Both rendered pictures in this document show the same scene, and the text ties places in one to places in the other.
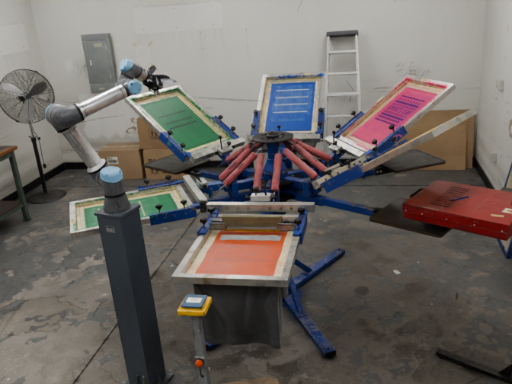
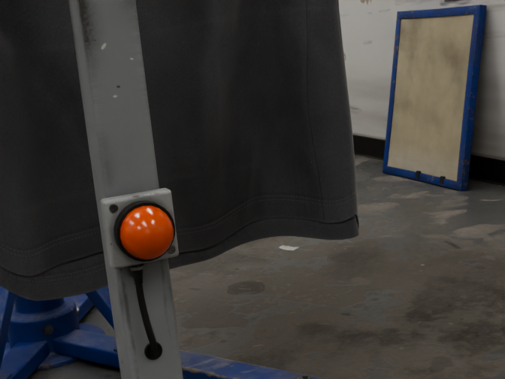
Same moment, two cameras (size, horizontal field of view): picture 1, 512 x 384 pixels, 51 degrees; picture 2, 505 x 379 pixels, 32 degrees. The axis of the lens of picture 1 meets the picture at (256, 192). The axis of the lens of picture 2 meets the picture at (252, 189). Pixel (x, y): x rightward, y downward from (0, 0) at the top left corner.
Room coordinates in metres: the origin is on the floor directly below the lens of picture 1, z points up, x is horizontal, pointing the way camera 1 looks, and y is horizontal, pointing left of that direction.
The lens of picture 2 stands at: (1.56, 0.61, 0.79)
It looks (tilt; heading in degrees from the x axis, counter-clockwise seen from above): 11 degrees down; 326
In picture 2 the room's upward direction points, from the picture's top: 6 degrees counter-clockwise
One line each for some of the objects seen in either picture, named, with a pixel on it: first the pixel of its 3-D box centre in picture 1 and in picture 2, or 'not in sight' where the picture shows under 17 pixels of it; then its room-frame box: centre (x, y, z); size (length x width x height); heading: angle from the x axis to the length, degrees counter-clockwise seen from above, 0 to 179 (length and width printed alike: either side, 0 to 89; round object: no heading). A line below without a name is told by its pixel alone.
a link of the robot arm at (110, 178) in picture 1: (111, 180); not in sight; (2.80, 0.79, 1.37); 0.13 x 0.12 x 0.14; 33
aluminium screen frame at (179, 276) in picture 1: (244, 245); not in sight; (2.66, 0.08, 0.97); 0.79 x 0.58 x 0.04; 167
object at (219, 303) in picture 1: (237, 312); (163, 77); (2.38, 0.15, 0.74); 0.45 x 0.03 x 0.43; 77
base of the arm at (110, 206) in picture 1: (116, 200); not in sight; (2.79, 0.78, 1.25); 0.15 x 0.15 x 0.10
